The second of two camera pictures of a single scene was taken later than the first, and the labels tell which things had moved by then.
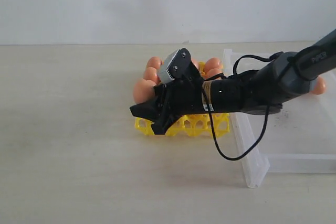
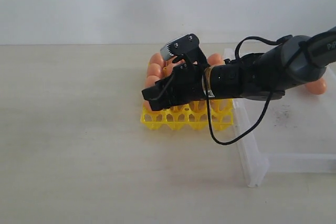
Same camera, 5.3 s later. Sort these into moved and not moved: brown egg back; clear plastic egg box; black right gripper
Moved: brown egg back; black right gripper
Not moved: clear plastic egg box
